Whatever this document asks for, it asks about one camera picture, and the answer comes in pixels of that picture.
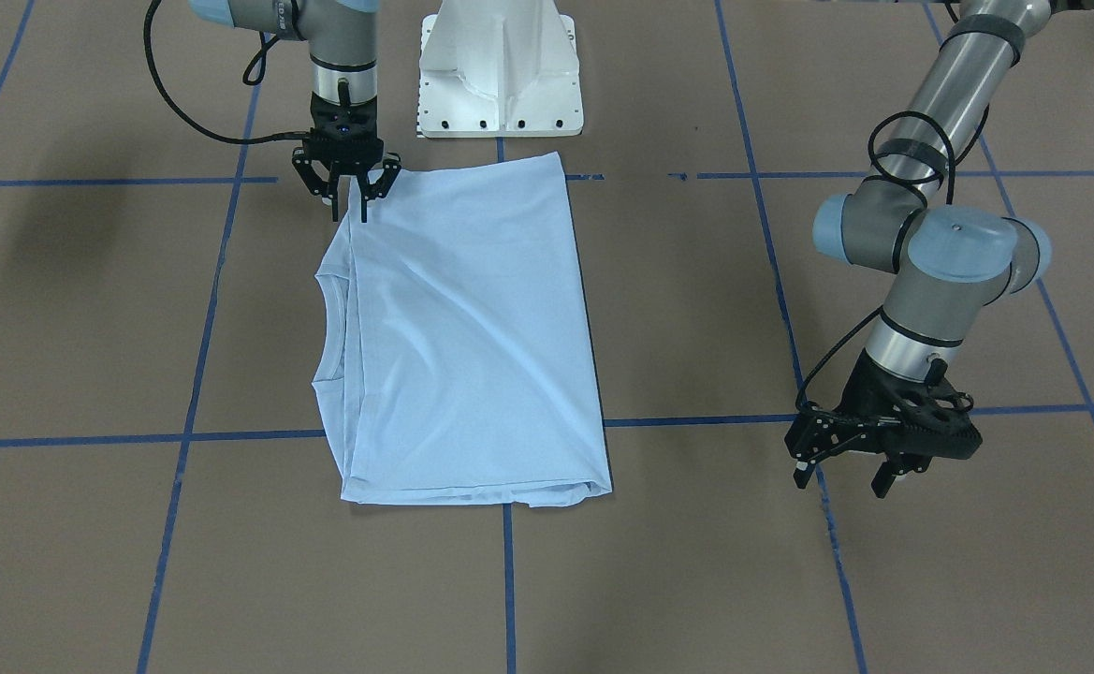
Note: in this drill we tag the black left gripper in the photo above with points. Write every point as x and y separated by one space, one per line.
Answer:
853 409

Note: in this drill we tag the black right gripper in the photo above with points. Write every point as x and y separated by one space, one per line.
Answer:
309 166

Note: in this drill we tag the light blue t-shirt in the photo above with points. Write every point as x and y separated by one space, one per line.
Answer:
457 367

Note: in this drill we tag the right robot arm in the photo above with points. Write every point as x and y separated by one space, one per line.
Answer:
341 36

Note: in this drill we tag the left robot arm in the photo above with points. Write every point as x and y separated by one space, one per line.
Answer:
948 261

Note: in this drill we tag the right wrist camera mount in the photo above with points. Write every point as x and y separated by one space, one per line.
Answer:
347 129

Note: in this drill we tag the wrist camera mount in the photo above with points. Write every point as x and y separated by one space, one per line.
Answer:
347 129
933 420

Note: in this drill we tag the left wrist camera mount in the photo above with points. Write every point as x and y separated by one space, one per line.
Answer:
933 420

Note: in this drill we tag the white pedestal column with base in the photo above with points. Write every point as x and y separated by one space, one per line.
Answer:
492 69

